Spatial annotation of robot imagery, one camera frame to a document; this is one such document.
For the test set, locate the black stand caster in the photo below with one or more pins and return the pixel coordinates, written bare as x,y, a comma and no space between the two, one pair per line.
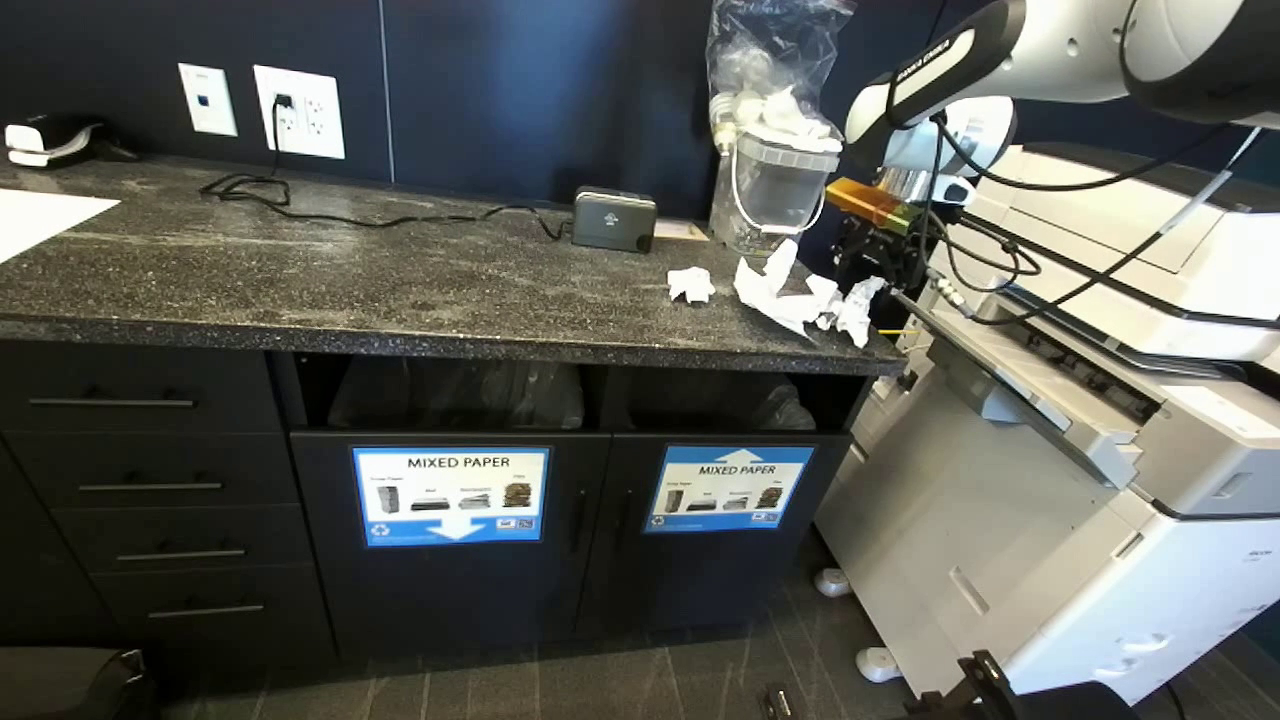
981,684

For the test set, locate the left black recycling bin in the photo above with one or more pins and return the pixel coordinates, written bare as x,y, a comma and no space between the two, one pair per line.
625,586

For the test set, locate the small white wall plate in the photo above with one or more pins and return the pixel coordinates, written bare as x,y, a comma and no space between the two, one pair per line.
204,99

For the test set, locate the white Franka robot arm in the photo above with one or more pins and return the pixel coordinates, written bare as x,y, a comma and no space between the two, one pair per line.
1067,45

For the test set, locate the clear plastic bag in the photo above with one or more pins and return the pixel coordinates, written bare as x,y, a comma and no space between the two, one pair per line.
775,64

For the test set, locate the black drawer front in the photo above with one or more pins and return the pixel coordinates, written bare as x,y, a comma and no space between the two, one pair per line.
273,532
225,379
255,461
292,641

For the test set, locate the small crumpled white paper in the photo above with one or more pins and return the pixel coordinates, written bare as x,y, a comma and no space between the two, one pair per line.
690,284

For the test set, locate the blue mixed paper sign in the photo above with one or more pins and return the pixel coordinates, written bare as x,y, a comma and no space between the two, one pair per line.
726,468
453,465

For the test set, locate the white double wall outlet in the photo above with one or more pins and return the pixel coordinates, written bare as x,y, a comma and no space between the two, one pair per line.
314,125

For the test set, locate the black recycling bin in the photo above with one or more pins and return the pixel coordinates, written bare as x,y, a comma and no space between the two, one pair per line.
323,586
625,586

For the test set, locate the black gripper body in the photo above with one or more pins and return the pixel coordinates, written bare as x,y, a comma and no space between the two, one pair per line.
866,255

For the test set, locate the right black recycling bin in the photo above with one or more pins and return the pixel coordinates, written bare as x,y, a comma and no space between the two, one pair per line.
323,586

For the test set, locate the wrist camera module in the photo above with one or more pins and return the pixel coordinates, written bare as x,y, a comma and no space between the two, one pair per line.
866,200

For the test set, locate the white paper with print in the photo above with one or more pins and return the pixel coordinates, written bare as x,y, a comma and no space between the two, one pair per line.
782,284

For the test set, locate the white round printer foot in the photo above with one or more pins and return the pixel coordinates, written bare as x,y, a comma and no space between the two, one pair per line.
879,660
832,580

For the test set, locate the flat white paper sheet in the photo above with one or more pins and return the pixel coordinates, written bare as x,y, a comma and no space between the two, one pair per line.
40,213

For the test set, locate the clear plastic container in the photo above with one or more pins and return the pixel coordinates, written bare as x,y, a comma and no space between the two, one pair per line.
782,182

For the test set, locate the small dark floor object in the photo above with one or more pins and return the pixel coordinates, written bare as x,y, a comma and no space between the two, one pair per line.
778,703

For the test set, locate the trash bin liner bag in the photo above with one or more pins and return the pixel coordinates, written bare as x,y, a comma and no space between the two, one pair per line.
453,396
721,403

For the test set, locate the white office printer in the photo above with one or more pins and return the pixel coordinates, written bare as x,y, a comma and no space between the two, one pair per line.
1067,506

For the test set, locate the white desktop device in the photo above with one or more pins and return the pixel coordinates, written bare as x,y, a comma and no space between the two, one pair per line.
40,142

